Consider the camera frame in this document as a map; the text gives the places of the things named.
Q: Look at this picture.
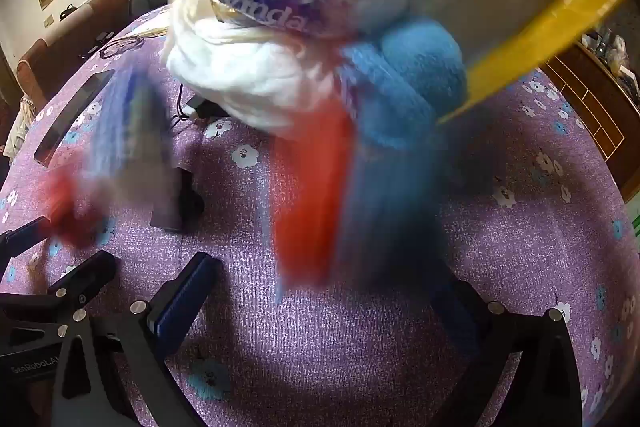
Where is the beige towel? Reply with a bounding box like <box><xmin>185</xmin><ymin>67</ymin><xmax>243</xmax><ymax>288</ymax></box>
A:
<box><xmin>2</xmin><ymin>97</ymin><xmax>36</xmax><ymax>158</ymax></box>

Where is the black phone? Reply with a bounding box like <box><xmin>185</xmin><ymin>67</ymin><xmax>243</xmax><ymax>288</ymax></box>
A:
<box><xmin>35</xmin><ymin>69</ymin><xmax>116</xmax><ymax>165</ymax></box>

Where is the blue fuzzy cloth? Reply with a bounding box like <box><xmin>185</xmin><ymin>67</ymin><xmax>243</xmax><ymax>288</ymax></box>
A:
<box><xmin>345</xmin><ymin>19</ymin><xmax>468</xmax><ymax>152</ymax></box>

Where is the pile of assorted clutter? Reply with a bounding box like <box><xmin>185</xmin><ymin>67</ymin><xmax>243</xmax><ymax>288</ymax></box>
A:
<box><xmin>580</xmin><ymin>27</ymin><xmax>640</xmax><ymax>78</ymax></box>

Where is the white cloth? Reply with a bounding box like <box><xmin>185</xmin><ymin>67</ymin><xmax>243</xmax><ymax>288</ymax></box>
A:
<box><xmin>162</xmin><ymin>0</ymin><xmax>361</xmax><ymax>142</ymax></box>

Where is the small blue white packet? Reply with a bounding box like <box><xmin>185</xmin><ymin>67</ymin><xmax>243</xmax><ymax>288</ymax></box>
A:
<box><xmin>87</xmin><ymin>67</ymin><xmax>173</xmax><ymax>198</ymax></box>

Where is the red plastic bag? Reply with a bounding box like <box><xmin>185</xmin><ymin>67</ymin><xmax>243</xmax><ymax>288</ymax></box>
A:
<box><xmin>272</xmin><ymin>107</ymin><xmax>357</xmax><ymax>283</ymax></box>

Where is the wooden cabinet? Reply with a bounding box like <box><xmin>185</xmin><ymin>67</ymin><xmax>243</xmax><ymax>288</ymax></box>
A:
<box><xmin>542</xmin><ymin>42</ymin><xmax>640</xmax><ymax>202</ymax></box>

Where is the black charger cable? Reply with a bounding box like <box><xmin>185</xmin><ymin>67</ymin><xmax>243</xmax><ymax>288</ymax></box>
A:
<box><xmin>170</xmin><ymin>84</ymin><xmax>226</xmax><ymax>132</ymax></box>

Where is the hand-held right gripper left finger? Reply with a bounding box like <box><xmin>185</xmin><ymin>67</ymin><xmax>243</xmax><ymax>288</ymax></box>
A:
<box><xmin>50</xmin><ymin>252</ymin><xmax>224</xmax><ymax>427</ymax></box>

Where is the brown chair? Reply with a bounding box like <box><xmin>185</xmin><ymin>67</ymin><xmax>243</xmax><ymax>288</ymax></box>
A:
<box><xmin>17</xmin><ymin>0</ymin><xmax>131</xmax><ymax>108</ymax></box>

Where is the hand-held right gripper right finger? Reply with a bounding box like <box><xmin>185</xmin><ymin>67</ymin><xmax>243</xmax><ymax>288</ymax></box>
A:
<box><xmin>430</xmin><ymin>279</ymin><xmax>586</xmax><ymax>427</ymax></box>

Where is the dark blue cloth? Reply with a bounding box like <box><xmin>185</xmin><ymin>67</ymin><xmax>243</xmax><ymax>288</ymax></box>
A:
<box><xmin>345</xmin><ymin>142</ymin><xmax>451</xmax><ymax>303</ymax></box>

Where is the red packet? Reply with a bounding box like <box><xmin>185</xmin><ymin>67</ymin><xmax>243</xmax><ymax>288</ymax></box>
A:
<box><xmin>42</xmin><ymin>169</ymin><xmax>106</xmax><ymax>248</ymax></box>

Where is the yellow-rimmed white tray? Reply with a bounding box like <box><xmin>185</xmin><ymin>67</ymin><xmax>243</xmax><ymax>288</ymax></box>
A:
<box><xmin>117</xmin><ymin>0</ymin><xmax>629</xmax><ymax>128</ymax></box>

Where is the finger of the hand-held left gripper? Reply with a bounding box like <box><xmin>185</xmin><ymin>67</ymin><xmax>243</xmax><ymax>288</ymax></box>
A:
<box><xmin>47</xmin><ymin>251</ymin><xmax>119</xmax><ymax>304</ymax></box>
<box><xmin>0</xmin><ymin>217</ymin><xmax>53</xmax><ymax>265</ymax></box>

